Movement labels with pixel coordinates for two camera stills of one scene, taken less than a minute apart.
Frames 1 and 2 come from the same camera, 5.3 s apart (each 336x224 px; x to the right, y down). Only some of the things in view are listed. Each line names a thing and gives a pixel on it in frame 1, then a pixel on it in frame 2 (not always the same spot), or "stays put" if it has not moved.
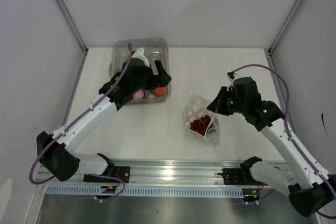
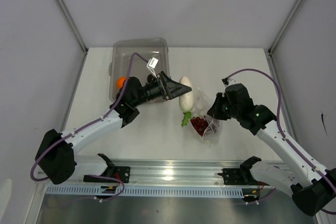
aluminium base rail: x=164 y=173 stays put
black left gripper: x=161 y=80 → x=171 y=88
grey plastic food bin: x=155 y=49 stays put
